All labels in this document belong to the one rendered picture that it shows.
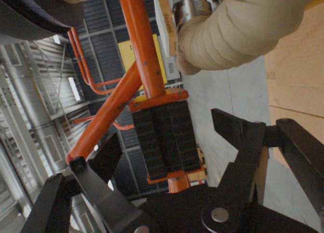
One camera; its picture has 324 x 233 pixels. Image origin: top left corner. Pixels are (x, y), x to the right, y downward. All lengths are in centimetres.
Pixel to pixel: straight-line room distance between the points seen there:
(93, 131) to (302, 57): 40
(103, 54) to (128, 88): 1112
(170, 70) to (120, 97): 738
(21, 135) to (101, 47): 925
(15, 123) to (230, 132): 274
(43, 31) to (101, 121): 12
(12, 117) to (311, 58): 282
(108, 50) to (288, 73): 1095
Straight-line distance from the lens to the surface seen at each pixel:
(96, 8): 1193
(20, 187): 262
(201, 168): 17
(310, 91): 100
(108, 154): 17
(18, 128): 280
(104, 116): 18
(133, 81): 17
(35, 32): 23
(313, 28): 40
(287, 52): 45
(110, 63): 1108
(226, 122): 17
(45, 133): 592
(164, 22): 201
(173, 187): 19
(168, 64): 755
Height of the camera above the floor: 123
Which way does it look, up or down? 1 degrees up
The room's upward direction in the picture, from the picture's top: 104 degrees counter-clockwise
